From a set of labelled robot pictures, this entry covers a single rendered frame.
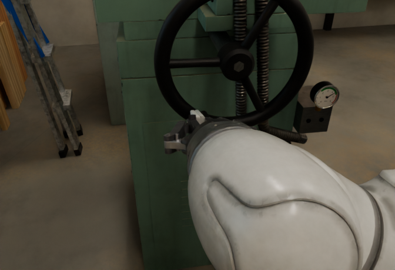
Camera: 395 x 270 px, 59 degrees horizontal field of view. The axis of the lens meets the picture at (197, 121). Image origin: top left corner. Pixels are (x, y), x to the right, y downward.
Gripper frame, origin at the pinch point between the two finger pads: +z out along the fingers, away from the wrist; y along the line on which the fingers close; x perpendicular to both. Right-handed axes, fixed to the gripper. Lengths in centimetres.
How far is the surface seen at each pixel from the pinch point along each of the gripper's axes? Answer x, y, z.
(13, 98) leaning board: 11, 89, 164
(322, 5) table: -20.2, -32.1, 18.8
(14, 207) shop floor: 47, 66, 84
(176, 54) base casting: -11.2, 1.1, 22.1
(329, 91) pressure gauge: -0.8, -34.4, 19.2
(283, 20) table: -16.8, -19.3, 10.0
